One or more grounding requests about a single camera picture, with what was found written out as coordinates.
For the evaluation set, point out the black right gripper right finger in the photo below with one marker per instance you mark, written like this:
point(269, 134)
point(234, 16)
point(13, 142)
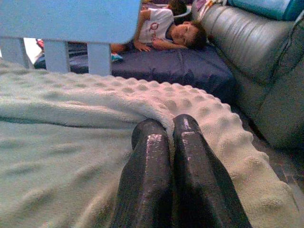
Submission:
point(199, 180)

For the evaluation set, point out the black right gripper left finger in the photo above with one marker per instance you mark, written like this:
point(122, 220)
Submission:
point(147, 178)

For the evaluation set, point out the cream dotted fleece pillow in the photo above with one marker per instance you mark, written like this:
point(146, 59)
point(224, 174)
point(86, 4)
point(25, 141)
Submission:
point(71, 142)

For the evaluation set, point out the grey green leather sofa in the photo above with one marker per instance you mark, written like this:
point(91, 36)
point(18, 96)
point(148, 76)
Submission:
point(249, 47)

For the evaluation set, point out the teal pillow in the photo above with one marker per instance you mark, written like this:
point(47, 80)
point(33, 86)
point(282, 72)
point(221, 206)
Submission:
point(261, 8)

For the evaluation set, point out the dark navy floor mattress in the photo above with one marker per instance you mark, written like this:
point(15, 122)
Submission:
point(178, 69)

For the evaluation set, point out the small teal shoe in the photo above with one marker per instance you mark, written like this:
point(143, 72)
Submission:
point(116, 57)

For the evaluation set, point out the child in white shirt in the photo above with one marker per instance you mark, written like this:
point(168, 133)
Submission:
point(156, 23)

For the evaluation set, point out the dark haired person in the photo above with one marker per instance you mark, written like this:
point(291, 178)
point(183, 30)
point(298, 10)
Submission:
point(178, 6)

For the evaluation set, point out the colourful patterned cloth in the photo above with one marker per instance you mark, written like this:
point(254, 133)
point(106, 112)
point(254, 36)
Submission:
point(206, 4)

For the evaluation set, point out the light blue plastic kids chair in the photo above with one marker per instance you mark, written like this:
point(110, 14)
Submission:
point(71, 19)

